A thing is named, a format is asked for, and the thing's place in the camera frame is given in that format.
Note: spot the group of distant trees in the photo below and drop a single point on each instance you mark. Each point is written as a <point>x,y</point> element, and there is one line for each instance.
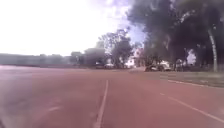
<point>121,50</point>

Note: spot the white building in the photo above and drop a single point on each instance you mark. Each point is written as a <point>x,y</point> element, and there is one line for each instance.
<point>130,62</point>

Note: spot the vehicle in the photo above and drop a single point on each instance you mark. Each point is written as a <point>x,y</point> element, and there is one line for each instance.
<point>160,66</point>

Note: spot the row of tall dark trees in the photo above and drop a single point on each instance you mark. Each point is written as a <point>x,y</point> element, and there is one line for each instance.
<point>160,20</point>

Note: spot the long grey wall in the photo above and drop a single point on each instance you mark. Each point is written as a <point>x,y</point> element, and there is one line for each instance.
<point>33,60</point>

